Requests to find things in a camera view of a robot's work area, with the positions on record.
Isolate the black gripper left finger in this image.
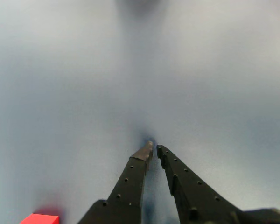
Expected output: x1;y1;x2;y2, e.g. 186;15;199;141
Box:
77;140;154;224

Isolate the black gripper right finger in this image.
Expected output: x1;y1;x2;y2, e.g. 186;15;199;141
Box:
156;144;242;224

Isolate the red cube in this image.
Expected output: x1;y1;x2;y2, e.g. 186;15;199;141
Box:
20;213;60;224

